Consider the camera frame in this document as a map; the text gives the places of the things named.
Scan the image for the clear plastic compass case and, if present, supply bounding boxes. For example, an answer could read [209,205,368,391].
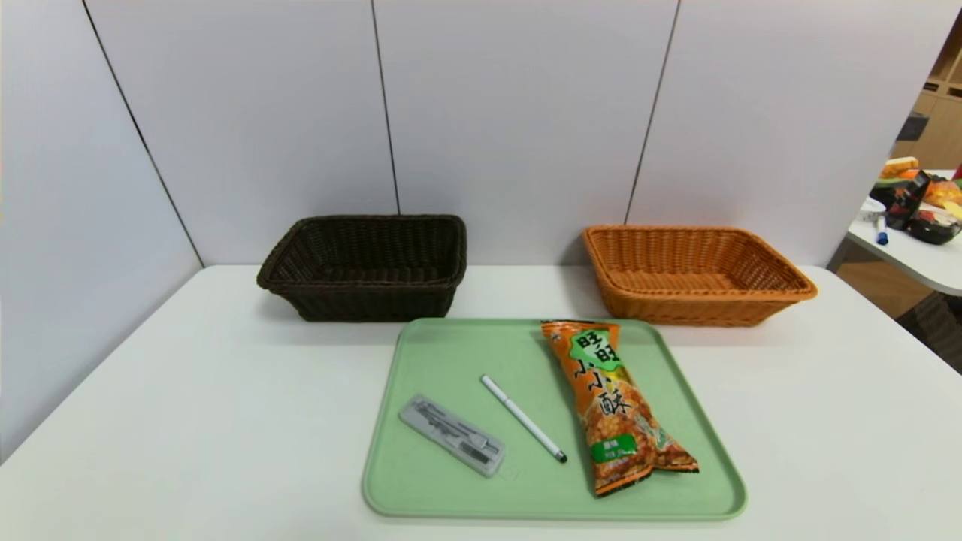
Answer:
[398,394,507,479]

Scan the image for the orange snack bag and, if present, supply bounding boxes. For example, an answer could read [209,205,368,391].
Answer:
[540,320,700,499]

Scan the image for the dark brown wicker basket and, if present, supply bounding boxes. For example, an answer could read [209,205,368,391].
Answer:
[256,214,468,323]

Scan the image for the orange wicker basket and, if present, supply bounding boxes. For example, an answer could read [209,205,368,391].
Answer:
[582,225,819,328]

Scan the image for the white pen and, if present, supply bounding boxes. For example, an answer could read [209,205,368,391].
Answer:
[480,374,569,464]

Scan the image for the light green plastic tray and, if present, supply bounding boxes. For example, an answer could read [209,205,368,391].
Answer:
[361,317,749,522]

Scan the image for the black snack package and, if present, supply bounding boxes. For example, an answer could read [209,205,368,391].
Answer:
[885,170,933,231]

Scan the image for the white background table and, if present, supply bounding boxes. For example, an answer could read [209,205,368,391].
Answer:
[846,167,962,297]

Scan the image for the black bowl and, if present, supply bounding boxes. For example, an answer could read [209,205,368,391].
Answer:
[907,209,962,246]

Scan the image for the dark grey box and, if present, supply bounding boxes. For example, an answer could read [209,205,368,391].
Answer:
[897,110,931,142]

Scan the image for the yellow snack pack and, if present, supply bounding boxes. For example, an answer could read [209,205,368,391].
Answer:
[923,179,962,211]

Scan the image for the wooden cabinet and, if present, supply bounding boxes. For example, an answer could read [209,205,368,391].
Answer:
[891,11,962,171]

